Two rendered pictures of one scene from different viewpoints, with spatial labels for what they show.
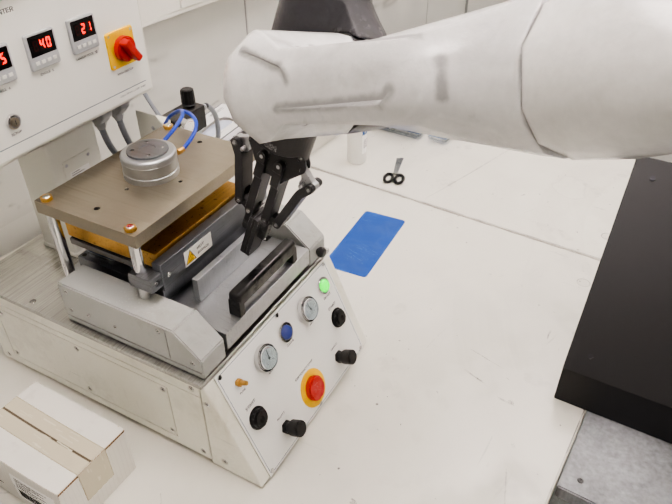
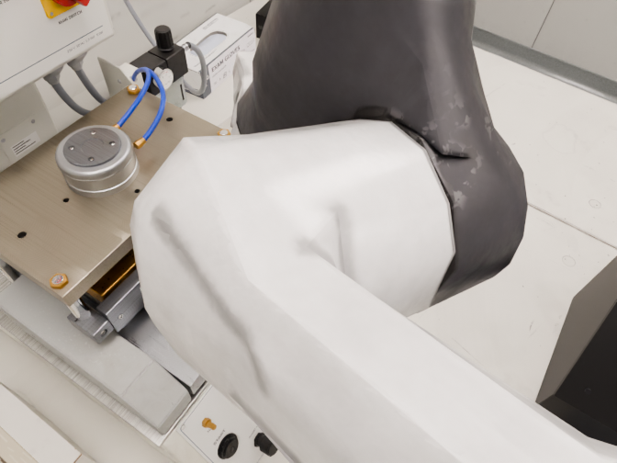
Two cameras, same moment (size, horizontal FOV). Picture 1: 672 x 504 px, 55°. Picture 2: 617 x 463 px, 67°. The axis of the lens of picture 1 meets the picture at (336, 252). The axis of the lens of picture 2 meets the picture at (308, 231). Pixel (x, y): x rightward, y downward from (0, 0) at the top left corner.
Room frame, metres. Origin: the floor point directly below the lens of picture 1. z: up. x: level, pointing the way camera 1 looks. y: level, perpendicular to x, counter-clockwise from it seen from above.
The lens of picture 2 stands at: (0.46, 0.03, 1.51)
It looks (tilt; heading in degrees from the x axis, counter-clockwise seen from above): 53 degrees down; 359
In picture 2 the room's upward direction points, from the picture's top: 5 degrees clockwise
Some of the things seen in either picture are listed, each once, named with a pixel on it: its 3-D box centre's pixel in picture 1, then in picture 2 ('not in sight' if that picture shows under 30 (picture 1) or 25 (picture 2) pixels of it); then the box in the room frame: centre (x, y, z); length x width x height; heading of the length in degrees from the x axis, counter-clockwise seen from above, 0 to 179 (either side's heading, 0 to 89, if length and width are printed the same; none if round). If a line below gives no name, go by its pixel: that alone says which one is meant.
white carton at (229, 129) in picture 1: (217, 137); (209, 53); (1.48, 0.30, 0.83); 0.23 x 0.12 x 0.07; 155
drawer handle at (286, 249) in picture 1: (264, 275); not in sight; (0.73, 0.10, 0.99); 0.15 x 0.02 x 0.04; 152
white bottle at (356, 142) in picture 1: (357, 135); not in sight; (1.51, -0.05, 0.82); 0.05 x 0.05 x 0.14
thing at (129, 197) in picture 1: (147, 176); (103, 165); (0.85, 0.28, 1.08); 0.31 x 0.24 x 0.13; 152
